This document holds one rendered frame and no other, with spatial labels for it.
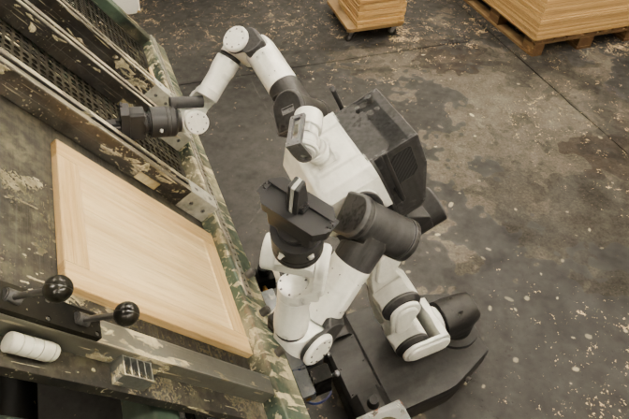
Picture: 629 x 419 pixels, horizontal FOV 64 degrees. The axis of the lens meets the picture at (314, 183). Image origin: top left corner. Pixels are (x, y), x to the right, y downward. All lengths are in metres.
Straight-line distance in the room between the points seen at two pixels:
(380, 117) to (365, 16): 3.19
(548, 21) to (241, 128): 2.51
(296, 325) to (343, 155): 0.39
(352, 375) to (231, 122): 2.03
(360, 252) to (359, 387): 1.13
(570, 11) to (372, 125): 3.52
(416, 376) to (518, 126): 2.09
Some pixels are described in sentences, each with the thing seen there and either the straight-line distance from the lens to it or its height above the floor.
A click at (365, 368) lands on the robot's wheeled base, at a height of 0.19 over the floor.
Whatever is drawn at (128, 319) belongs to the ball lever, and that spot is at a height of 1.45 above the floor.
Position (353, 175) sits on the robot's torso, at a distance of 1.10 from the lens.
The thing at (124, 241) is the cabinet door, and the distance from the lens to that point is 1.22.
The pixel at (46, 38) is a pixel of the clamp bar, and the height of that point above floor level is 1.40.
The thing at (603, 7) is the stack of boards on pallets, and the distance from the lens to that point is 4.78.
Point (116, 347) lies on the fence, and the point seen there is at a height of 1.32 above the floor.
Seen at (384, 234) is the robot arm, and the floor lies 1.33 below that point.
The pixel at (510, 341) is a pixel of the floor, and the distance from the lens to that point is 2.56.
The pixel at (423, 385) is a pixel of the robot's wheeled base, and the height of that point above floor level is 0.17.
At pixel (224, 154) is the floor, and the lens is 3.28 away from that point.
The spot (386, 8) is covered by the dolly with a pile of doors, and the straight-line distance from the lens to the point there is 4.41.
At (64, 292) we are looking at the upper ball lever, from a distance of 0.75.
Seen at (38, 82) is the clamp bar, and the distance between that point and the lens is 1.34.
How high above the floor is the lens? 2.11
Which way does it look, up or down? 44 degrees down
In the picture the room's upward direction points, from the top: straight up
